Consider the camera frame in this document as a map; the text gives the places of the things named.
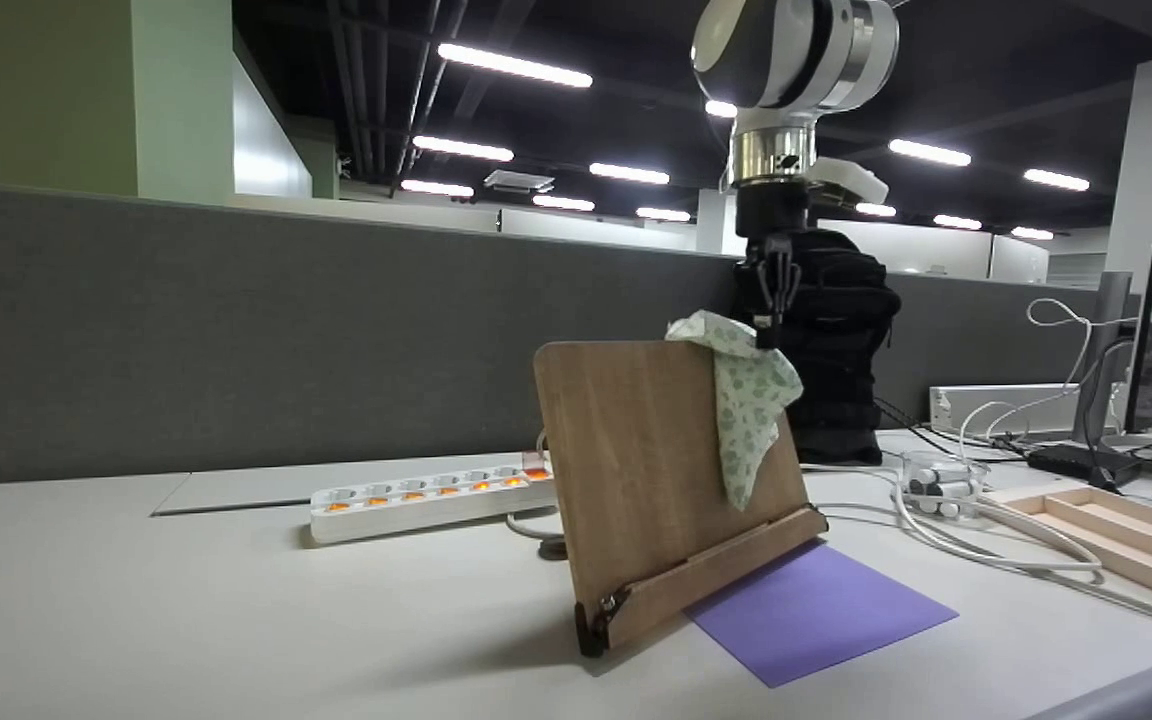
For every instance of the green patterned white cloth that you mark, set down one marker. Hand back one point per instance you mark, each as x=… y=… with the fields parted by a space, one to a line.
x=752 y=389

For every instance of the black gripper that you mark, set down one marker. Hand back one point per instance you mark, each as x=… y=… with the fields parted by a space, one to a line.
x=768 y=213

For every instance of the brown wooden book stand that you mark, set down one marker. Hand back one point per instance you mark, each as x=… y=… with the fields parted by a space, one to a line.
x=642 y=493

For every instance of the light wooden tray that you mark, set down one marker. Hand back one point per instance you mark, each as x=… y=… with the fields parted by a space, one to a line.
x=1109 y=524

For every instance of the purple paper sheet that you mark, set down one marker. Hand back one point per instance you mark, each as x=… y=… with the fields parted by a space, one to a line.
x=811 y=612

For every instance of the grey chair edge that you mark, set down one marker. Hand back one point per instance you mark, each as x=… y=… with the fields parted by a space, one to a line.
x=1114 y=702

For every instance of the white power strip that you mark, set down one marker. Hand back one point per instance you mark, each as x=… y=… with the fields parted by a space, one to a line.
x=430 y=503

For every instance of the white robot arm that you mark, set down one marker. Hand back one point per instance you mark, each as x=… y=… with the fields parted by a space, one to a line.
x=787 y=65

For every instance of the grey partition panel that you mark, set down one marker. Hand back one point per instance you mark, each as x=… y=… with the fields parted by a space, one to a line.
x=172 y=338

